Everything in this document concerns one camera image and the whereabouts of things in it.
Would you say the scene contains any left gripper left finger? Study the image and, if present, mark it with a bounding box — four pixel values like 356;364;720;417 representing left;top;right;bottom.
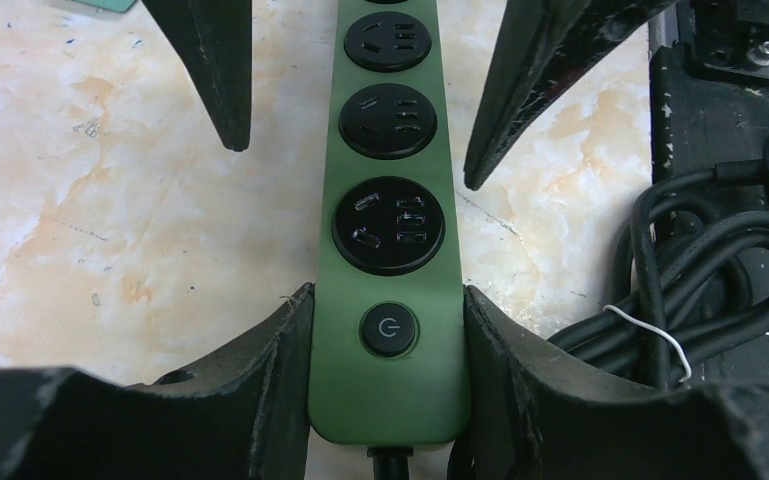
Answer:
0;284;314;479

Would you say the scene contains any black power cord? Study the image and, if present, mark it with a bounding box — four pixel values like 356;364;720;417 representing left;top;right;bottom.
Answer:
548;125;769;392

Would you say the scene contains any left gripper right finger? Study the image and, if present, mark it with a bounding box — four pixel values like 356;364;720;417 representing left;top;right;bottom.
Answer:
447;286;769;479

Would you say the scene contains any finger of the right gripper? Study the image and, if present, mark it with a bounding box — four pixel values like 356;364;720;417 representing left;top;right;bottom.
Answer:
464;0;671;190
143;0;253;152

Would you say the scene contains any green power strip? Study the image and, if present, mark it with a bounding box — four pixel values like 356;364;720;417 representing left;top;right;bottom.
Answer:
308;1;471;447

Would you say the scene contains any teal plug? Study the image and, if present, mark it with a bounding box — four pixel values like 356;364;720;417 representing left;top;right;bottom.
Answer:
74;0;137;14

